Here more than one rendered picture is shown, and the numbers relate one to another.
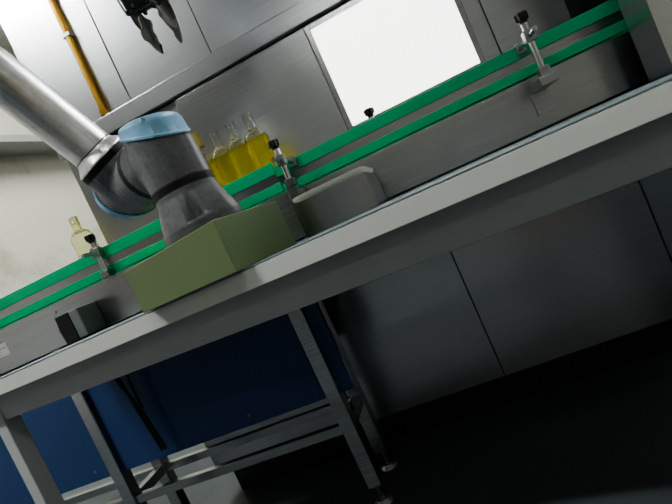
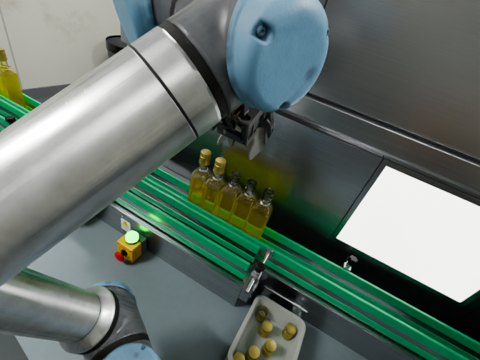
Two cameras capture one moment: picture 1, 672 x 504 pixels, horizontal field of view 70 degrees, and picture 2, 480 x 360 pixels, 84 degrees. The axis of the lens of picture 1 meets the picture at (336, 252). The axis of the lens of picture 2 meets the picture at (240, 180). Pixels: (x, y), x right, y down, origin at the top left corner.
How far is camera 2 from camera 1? 1.16 m
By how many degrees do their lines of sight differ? 34
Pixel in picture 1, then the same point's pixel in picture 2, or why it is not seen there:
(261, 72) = (316, 149)
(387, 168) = (318, 314)
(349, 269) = not seen: outside the picture
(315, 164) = (281, 265)
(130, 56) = not seen: hidden behind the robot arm
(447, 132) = (375, 344)
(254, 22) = (354, 103)
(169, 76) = not seen: hidden behind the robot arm
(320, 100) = (334, 207)
